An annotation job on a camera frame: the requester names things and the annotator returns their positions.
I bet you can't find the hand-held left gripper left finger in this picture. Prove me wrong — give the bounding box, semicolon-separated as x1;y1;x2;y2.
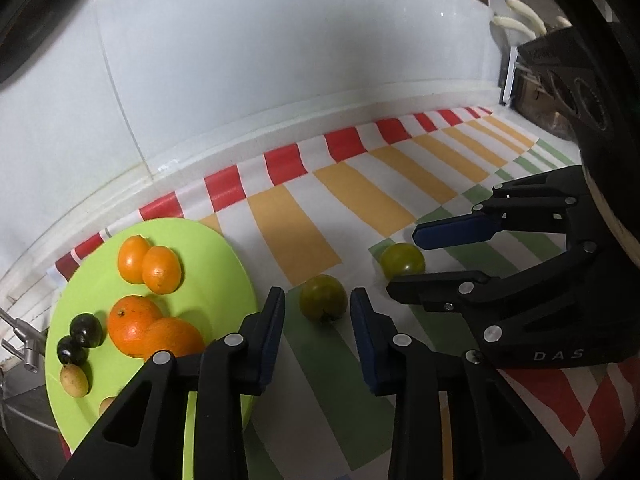
57;286;287;480

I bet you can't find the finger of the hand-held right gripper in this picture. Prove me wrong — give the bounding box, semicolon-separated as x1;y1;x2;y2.
412;164;587;252
386;241;599;347

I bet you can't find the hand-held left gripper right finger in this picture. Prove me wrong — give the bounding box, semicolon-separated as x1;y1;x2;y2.
350;287;578;480

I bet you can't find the green tomato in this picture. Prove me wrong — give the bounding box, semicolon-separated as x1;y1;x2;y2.
299;274;348;322
379;242;426;278

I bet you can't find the green plate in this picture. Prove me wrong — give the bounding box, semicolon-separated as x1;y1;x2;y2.
44;219;260;480

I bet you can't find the large orange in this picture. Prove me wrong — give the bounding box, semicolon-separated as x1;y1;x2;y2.
142;317;207;363
107;296;163;358

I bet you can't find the small orange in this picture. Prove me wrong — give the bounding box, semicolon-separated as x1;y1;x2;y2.
117;235;152;283
142;246;182;295

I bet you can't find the dark purple fruit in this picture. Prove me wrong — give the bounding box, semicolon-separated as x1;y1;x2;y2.
56;336;90;366
69;313;104;349

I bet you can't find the striped checked tablecloth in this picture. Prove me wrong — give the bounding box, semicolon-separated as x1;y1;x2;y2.
47;105;640;480

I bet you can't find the wooden knife rack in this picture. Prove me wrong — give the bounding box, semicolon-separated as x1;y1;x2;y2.
500;45;576;141

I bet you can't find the steel sink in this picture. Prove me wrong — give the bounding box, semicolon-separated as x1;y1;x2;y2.
0;370;66;461

